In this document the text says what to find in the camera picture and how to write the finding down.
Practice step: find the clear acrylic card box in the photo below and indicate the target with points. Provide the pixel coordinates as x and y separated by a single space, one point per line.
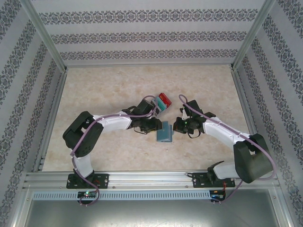
159 113

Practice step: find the blue card holder wallet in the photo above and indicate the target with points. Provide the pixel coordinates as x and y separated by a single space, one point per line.
163 136

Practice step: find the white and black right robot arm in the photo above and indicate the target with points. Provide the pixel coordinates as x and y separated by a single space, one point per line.
251 160

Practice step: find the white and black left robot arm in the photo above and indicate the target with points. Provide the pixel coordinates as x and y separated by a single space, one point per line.
80 139

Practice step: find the teal credit card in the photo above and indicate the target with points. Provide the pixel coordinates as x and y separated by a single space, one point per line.
160 105

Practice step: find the red card with gold print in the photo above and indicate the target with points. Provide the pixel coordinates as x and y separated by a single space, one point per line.
165 99

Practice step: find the right controller circuit board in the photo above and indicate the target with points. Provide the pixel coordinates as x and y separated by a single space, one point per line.
216 192

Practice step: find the controller circuit board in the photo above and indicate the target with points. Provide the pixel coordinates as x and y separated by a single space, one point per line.
216 192
88 194

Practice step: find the grey sheet metal panel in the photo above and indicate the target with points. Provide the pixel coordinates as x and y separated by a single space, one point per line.
151 214

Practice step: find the left controller circuit board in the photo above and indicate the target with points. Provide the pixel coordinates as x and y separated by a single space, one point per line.
88 194

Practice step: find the aluminium back rail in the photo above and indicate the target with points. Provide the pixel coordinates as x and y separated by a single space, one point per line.
149 65

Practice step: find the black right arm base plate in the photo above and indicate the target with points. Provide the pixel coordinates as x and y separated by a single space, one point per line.
197 179

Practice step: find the aluminium mounting rail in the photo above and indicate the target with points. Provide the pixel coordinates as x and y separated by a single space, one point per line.
149 179

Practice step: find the aluminium right side rail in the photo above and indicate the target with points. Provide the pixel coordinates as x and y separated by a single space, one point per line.
239 89

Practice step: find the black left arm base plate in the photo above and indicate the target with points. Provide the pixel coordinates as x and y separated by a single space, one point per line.
103 180

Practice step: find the aluminium right frame post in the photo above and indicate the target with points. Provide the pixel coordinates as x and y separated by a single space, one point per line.
253 33

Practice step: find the aluminium frame post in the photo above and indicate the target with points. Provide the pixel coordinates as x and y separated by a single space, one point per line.
253 33
45 33

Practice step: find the aluminium left side rail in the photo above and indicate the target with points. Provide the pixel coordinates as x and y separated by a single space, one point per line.
38 165

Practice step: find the aluminium left frame post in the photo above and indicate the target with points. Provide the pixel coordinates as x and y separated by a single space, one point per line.
45 33

